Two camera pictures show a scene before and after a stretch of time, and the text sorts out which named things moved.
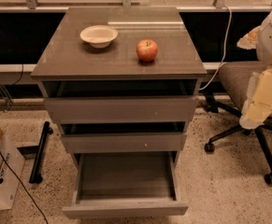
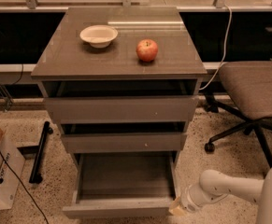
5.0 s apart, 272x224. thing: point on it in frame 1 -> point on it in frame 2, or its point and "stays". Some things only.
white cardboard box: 1,197 stays
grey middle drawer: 123,142 stays
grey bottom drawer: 124,184 stays
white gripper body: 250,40 -> 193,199
